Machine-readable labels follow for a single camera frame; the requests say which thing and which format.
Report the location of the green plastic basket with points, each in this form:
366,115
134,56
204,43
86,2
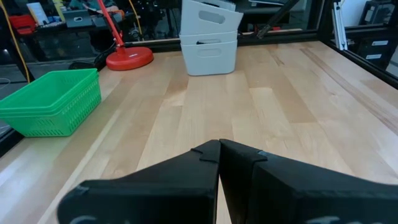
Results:
77,119
46,90

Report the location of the red desk lamp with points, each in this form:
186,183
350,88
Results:
130,59

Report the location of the white sign card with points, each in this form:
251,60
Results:
38,13

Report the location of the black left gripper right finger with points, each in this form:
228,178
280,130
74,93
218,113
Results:
295,193

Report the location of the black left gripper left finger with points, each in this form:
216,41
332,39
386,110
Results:
155,193

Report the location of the silver metal bracket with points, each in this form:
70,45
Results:
339,28

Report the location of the grey storage bin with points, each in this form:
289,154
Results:
77,18

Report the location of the black case with white labels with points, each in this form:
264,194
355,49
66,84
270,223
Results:
373,49

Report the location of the grey plastic basket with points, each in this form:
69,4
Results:
186,39
211,65
192,25

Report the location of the red box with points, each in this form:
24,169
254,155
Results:
21,25

